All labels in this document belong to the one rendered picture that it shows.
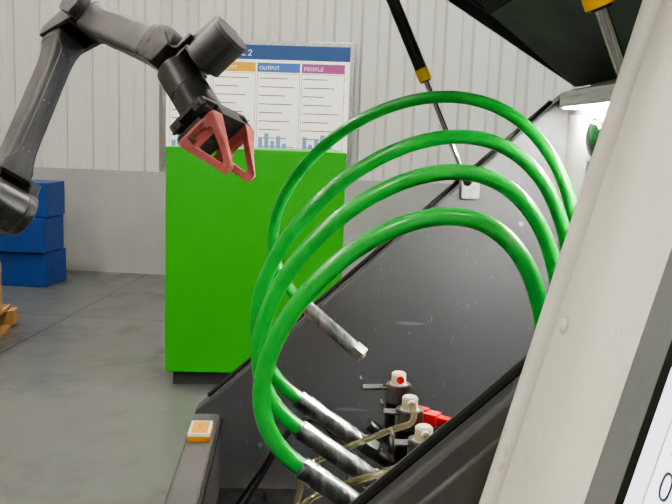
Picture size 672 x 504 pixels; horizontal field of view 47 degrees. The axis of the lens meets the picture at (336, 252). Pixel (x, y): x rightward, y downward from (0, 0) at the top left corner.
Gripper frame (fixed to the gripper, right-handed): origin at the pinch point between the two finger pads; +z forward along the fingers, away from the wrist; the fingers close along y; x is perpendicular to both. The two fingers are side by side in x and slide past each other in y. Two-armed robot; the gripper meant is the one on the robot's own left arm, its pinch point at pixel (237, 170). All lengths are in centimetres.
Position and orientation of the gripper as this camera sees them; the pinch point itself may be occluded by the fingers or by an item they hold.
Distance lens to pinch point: 102.9
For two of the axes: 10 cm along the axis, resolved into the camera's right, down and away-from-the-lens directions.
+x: -7.2, 6.2, 3.1
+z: 5.0, 7.7, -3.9
